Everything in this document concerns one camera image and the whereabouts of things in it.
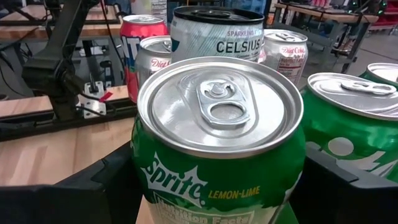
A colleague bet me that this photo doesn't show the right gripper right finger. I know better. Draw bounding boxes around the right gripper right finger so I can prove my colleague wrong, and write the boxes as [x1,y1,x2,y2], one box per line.
[289,146,398,224]

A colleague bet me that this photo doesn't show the red Fanta can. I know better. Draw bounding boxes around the red Fanta can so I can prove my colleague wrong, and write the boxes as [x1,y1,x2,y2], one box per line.
[119,14,169,104]

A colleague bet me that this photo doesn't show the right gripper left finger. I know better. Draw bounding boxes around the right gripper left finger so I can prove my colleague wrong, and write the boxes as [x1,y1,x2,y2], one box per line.
[0,141,144,224]

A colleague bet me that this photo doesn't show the wooden workbench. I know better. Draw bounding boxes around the wooden workbench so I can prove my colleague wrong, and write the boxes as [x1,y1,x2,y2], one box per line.
[273,2,376,74]
[0,4,123,40]

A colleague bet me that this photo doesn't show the grey metal mounting plate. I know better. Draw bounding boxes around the grey metal mounting plate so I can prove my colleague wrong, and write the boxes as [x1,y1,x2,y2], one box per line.
[82,80,107,119]

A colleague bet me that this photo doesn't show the white Celsius Arctic Vibe can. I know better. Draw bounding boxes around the white Celsius Arctic Vibe can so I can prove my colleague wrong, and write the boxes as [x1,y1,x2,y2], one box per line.
[170,5,266,63]

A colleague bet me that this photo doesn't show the pink silver can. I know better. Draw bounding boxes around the pink silver can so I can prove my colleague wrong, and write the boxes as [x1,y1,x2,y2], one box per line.
[259,29,309,88]

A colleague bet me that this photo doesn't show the silver white can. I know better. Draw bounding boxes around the silver white can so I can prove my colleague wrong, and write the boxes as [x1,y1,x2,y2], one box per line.
[134,35,173,90]

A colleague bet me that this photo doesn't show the green Sprite can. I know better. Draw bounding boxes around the green Sprite can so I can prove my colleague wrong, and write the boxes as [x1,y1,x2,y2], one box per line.
[300,72,398,184]
[130,56,307,224]
[359,62,398,88]

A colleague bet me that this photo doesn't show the red tape tag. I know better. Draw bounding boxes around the red tape tag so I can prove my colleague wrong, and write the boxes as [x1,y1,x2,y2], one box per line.
[98,91,114,103]

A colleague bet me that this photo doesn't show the red storage bin rack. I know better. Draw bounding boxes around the red storage bin rack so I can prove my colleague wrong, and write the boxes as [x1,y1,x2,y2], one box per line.
[369,11,398,32]

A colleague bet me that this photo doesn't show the black aluminium table frame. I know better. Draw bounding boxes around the black aluminium table frame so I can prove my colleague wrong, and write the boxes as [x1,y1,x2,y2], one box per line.
[0,98,139,142]

